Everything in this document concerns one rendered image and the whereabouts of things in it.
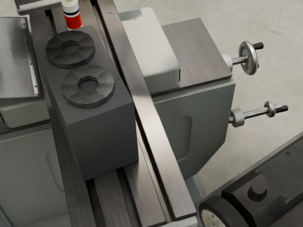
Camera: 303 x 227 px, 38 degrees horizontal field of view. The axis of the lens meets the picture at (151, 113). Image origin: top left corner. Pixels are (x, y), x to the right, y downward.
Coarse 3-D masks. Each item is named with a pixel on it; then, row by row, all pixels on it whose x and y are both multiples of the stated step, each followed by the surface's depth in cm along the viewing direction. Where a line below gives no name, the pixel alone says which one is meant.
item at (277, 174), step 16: (272, 160) 127; (288, 160) 127; (256, 176) 122; (272, 176) 124; (288, 176) 124; (224, 192) 123; (240, 192) 119; (256, 192) 115; (272, 192) 119; (288, 192) 121; (240, 208) 119; (256, 208) 116; (272, 208) 117; (288, 208) 119; (256, 224) 116; (272, 224) 118; (288, 224) 118
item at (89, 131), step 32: (64, 32) 83; (64, 64) 78; (96, 64) 80; (64, 96) 74; (96, 96) 73; (128, 96) 75; (64, 128) 79; (96, 128) 75; (128, 128) 79; (96, 160) 82; (128, 160) 87
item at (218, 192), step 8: (296, 136) 155; (288, 144) 153; (272, 152) 151; (264, 160) 150; (248, 168) 148; (240, 176) 146; (224, 184) 144; (216, 192) 143; (200, 200) 141; (200, 224) 136
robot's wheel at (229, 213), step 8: (208, 200) 123; (216, 200) 121; (224, 200) 120; (200, 208) 127; (208, 208) 121; (216, 208) 118; (224, 208) 118; (232, 208) 118; (200, 216) 130; (208, 216) 129; (216, 216) 119; (224, 216) 116; (232, 216) 116; (240, 216) 116; (208, 224) 130; (216, 224) 127; (224, 224) 117; (232, 224) 115; (240, 224) 115
